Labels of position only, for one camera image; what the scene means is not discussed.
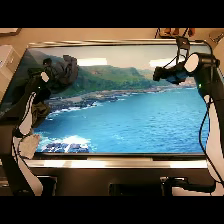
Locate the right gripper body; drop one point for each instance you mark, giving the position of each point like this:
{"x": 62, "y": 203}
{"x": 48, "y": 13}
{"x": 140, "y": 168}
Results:
{"x": 171, "y": 75}

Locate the dark grey garment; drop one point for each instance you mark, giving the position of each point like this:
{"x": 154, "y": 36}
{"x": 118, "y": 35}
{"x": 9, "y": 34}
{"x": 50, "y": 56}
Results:
{"x": 65, "y": 73}

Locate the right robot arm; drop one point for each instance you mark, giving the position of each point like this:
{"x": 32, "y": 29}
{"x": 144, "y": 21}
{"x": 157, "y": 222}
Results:
{"x": 208, "y": 78}

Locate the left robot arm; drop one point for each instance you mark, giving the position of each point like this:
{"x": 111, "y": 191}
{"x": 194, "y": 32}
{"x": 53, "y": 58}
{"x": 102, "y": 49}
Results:
{"x": 25, "y": 121}

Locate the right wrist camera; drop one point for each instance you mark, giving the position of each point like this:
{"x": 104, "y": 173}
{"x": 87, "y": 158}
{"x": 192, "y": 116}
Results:
{"x": 182, "y": 45}

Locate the silver frame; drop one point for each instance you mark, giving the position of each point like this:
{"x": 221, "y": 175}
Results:
{"x": 116, "y": 163}

